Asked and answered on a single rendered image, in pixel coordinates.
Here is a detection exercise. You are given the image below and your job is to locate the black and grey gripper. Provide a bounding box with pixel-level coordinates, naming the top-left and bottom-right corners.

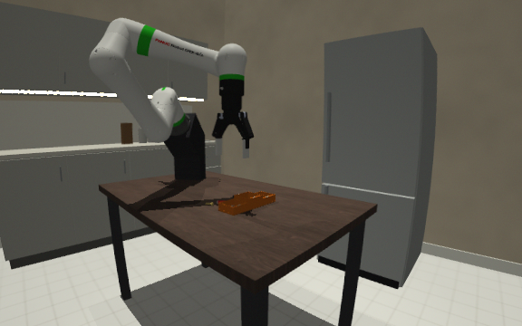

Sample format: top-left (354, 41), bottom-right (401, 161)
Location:
top-left (212, 95), bottom-right (254, 158)

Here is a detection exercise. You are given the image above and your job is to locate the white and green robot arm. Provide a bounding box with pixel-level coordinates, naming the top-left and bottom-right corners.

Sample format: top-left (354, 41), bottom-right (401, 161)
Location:
top-left (89, 18), bottom-right (247, 143)

